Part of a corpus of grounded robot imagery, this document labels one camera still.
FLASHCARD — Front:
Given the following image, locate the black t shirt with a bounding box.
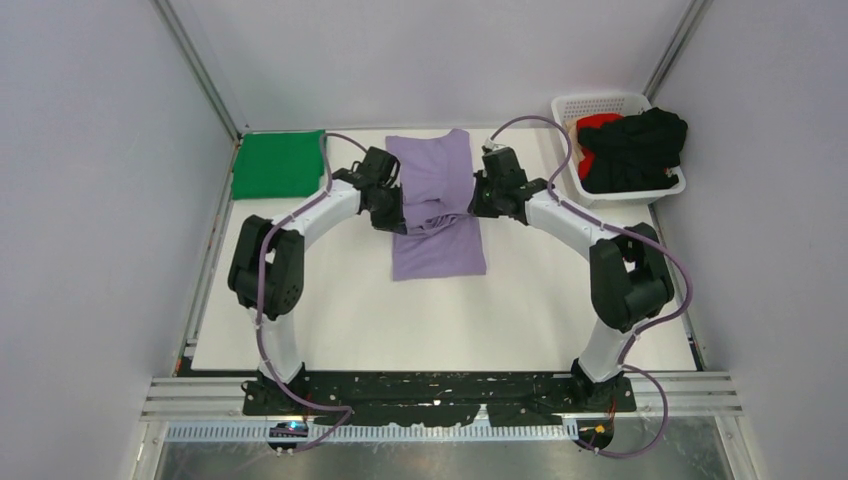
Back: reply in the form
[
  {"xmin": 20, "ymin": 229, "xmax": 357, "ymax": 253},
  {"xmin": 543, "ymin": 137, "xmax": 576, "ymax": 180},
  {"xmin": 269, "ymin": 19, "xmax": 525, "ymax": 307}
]
[{"xmin": 580, "ymin": 107, "xmax": 688, "ymax": 194}]

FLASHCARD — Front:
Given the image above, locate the folded green t shirt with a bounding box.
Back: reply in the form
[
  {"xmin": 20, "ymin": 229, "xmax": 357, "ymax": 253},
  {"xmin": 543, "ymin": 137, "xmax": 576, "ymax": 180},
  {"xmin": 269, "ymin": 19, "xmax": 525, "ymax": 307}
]
[{"xmin": 231, "ymin": 130, "xmax": 325, "ymax": 200}]

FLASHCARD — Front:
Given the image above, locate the white plastic laundry basket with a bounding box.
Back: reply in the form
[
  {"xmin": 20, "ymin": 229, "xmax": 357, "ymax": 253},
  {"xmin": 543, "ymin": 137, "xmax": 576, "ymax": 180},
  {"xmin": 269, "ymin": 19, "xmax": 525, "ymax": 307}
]
[{"xmin": 550, "ymin": 91, "xmax": 687, "ymax": 209}]

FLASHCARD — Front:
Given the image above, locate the aluminium frame rail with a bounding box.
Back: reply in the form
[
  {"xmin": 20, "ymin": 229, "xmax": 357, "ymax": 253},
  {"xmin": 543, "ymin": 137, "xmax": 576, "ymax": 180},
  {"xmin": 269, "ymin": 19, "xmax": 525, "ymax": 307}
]
[{"xmin": 141, "ymin": 372, "xmax": 743, "ymax": 443}]

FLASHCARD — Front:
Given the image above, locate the red t shirt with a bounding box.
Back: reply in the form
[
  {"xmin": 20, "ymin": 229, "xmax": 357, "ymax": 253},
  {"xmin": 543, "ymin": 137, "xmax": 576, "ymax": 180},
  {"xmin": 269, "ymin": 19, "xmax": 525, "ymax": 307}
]
[{"xmin": 575, "ymin": 112, "xmax": 623, "ymax": 181}]

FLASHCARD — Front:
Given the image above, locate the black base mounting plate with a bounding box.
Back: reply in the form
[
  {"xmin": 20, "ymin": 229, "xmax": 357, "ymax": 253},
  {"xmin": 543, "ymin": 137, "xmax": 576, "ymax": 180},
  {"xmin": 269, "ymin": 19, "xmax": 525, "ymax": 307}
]
[{"xmin": 241, "ymin": 371, "xmax": 636, "ymax": 427}]

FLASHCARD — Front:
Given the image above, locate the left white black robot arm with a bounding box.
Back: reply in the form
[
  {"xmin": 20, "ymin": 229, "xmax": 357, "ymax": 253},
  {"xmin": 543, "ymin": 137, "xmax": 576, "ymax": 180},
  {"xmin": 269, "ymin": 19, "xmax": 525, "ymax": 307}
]
[{"xmin": 227, "ymin": 147, "xmax": 407, "ymax": 414}]

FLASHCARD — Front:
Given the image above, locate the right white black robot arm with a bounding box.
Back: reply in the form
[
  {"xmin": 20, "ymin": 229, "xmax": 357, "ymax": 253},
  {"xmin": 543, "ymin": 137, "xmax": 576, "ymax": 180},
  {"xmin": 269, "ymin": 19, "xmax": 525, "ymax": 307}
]
[{"xmin": 468, "ymin": 145, "xmax": 674, "ymax": 411}]

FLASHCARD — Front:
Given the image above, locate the beige t shirt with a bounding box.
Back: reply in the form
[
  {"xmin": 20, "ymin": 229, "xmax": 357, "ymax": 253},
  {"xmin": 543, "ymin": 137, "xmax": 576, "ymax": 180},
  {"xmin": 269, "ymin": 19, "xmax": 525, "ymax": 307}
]
[{"xmin": 563, "ymin": 117, "xmax": 584, "ymax": 167}]

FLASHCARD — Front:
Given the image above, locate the purple t shirt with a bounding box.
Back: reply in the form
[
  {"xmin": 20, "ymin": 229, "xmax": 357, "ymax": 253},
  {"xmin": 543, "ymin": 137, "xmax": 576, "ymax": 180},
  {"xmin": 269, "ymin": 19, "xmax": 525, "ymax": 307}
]
[{"xmin": 385, "ymin": 129, "xmax": 487, "ymax": 282}]

